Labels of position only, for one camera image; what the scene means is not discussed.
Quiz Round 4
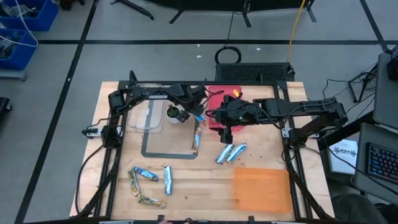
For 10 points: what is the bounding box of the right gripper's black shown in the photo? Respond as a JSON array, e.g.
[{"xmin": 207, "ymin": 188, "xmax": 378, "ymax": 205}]
[{"xmin": 213, "ymin": 95, "xmax": 251, "ymax": 144}]

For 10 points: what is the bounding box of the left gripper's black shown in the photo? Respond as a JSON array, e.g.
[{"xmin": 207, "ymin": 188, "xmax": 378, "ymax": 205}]
[{"xmin": 177, "ymin": 85, "xmax": 208, "ymax": 123}]

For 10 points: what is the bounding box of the light blue orange granola bar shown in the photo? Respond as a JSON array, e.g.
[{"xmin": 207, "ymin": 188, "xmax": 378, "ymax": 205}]
[{"xmin": 190, "ymin": 126, "xmax": 203, "ymax": 155}]

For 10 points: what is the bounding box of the blue silver granola bar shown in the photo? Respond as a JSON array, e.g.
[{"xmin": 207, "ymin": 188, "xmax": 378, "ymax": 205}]
[{"xmin": 163, "ymin": 165, "xmax": 174, "ymax": 196}]

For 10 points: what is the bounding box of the dark blue raisin granola bar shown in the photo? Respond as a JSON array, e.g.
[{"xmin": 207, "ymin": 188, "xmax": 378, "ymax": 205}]
[{"xmin": 133, "ymin": 166, "xmax": 159, "ymax": 182}]

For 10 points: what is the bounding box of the peanut butter chocolate granola bar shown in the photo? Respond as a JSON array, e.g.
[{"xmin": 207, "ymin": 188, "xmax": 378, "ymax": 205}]
[
  {"xmin": 127, "ymin": 169, "xmax": 141, "ymax": 197},
  {"xmin": 138, "ymin": 194, "xmax": 167, "ymax": 209}
]

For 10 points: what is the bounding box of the white potted succulent plant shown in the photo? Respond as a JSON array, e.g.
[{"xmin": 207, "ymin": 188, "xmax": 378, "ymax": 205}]
[{"xmin": 165, "ymin": 105, "xmax": 182, "ymax": 124}]

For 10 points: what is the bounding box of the translucent dark-bordered silicone mat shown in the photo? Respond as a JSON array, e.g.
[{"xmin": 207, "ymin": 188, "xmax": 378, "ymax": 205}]
[{"xmin": 141, "ymin": 86, "xmax": 201, "ymax": 160}]

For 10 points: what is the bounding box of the red plastic tray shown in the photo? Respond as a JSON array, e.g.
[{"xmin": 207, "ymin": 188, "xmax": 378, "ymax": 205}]
[{"xmin": 207, "ymin": 85, "xmax": 246, "ymax": 132}]

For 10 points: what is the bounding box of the clear plastic tray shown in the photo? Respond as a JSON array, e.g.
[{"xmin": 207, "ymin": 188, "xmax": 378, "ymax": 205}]
[{"xmin": 126, "ymin": 83, "xmax": 165, "ymax": 134}]

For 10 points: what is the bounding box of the orange plastic tray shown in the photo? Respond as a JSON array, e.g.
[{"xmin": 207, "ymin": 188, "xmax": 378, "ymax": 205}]
[{"xmin": 233, "ymin": 167, "xmax": 293, "ymax": 214}]

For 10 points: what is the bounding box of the black perforated computer case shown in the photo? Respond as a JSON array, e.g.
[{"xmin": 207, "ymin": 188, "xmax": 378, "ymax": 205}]
[{"xmin": 215, "ymin": 62, "xmax": 295, "ymax": 82}]

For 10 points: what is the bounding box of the black panel with feet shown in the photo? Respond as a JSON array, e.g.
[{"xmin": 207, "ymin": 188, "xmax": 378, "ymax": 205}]
[{"xmin": 146, "ymin": 0, "xmax": 318, "ymax": 29}]

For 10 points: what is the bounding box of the white printed paper sheet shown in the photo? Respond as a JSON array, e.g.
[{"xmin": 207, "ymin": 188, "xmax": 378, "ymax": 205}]
[{"xmin": 328, "ymin": 139, "xmax": 359, "ymax": 175}]

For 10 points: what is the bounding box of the black tripod leg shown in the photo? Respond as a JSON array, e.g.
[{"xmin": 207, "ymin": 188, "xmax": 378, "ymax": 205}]
[{"xmin": 110, "ymin": 0, "xmax": 155, "ymax": 21}]

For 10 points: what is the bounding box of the grey keyboard desk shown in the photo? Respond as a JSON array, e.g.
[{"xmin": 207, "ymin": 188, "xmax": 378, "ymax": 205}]
[{"xmin": 353, "ymin": 122, "xmax": 398, "ymax": 197}]

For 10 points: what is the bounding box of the black metal floor stand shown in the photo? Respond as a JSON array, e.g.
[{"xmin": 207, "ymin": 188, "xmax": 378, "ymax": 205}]
[{"xmin": 348, "ymin": 73, "xmax": 376, "ymax": 103}]

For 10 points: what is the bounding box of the seated person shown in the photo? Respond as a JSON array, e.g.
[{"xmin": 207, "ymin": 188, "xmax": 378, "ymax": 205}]
[{"xmin": 331, "ymin": 192, "xmax": 398, "ymax": 224}]

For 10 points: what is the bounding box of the black backlit keyboard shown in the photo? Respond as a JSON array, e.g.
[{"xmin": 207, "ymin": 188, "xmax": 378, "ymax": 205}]
[{"xmin": 366, "ymin": 142, "xmax": 398, "ymax": 185}]

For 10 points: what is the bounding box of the grey monitor desk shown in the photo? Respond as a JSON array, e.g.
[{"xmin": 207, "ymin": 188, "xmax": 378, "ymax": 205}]
[{"xmin": 372, "ymin": 52, "xmax": 398, "ymax": 131}]

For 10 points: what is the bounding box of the black wheeled base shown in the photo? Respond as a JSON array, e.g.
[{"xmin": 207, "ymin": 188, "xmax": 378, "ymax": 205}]
[{"xmin": 58, "ymin": 0, "xmax": 86, "ymax": 11}]

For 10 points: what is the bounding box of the blue plastic storage bin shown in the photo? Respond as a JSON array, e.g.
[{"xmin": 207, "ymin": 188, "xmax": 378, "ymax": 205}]
[
  {"xmin": 0, "ymin": 0, "xmax": 59, "ymax": 32},
  {"xmin": 0, "ymin": 27, "xmax": 39, "ymax": 71}
]

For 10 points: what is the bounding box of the black box device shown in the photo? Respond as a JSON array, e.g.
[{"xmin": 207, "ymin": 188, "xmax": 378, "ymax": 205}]
[{"xmin": 386, "ymin": 45, "xmax": 398, "ymax": 82}]

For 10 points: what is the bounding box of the grey flat platform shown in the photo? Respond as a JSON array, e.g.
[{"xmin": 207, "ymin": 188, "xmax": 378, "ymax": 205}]
[{"xmin": 0, "ymin": 68, "xmax": 28, "ymax": 82}]

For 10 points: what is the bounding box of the black floor object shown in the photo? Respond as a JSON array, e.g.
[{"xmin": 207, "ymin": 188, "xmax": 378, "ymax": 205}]
[{"xmin": 0, "ymin": 96, "xmax": 13, "ymax": 118}]

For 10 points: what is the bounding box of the black aluminium table frame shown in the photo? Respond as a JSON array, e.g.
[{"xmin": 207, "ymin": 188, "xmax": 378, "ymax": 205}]
[{"xmin": 70, "ymin": 79, "xmax": 335, "ymax": 224}]

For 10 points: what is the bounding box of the coiled black cable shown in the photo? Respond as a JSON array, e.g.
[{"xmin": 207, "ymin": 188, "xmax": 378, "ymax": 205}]
[{"xmin": 214, "ymin": 11, "xmax": 243, "ymax": 65}]

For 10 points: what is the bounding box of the yellow floor cable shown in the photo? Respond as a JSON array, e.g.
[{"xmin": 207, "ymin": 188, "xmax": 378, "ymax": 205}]
[{"xmin": 286, "ymin": 0, "xmax": 307, "ymax": 63}]

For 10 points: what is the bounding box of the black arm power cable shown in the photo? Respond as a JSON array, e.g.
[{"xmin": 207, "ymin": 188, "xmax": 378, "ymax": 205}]
[{"xmin": 74, "ymin": 144, "xmax": 105, "ymax": 215}]

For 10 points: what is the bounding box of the white cable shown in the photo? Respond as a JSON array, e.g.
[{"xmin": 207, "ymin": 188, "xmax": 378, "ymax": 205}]
[{"xmin": 0, "ymin": 0, "xmax": 40, "ymax": 48}]

